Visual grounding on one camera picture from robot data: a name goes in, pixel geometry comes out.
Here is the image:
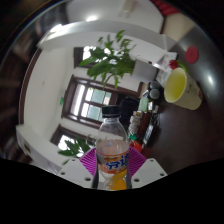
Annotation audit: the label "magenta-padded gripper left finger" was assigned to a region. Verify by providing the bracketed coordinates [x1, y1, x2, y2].
[57, 147, 100, 190]

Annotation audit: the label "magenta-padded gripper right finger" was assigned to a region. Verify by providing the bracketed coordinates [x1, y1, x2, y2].
[127, 147, 168, 190]

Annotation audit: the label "clear orange-label drink bottle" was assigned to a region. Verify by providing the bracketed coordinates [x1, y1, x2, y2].
[95, 105, 131, 192]

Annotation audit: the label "leafy plant in white pot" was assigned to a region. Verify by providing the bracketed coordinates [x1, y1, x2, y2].
[58, 134, 98, 158]
[79, 29, 158, 89]

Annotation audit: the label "dark-framed window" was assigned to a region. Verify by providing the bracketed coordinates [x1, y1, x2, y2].
[49, 124, 91, 151]
[73, 46, 101, 68]

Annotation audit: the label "black flat device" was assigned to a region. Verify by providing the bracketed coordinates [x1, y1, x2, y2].
[142, 123, 155, 146]

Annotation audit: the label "green box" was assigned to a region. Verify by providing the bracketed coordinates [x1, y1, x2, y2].
[128, 131, 139, 141]

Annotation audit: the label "green packet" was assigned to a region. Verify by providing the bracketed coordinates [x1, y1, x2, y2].
[138, 96, 150, 113]

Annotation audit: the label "dark wooden glass door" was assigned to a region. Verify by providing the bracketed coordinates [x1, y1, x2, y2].
[61, 75, 119, 129]

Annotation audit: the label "grey and black headphones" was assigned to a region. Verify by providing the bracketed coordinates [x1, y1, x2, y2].
[146, 80, 164, 101]

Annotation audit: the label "pale yellow cup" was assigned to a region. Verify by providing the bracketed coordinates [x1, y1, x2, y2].
[163, 67, 204, 111]

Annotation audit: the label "white printed paper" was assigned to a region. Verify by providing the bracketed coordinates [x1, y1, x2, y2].
[154, 51, 179, 88]

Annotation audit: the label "flat round red coaster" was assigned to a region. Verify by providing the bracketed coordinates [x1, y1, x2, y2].
[184, 45, 200, 65]

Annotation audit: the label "red carpeted stairs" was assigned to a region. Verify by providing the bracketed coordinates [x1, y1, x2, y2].
[151, 0, 179, 16]

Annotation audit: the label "glowing wall lamp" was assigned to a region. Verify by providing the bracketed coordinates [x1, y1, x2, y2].
[84, 13, 99, 23]

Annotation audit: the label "white wall unit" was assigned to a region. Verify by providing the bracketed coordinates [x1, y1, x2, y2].
[119, 0, 138, 18]

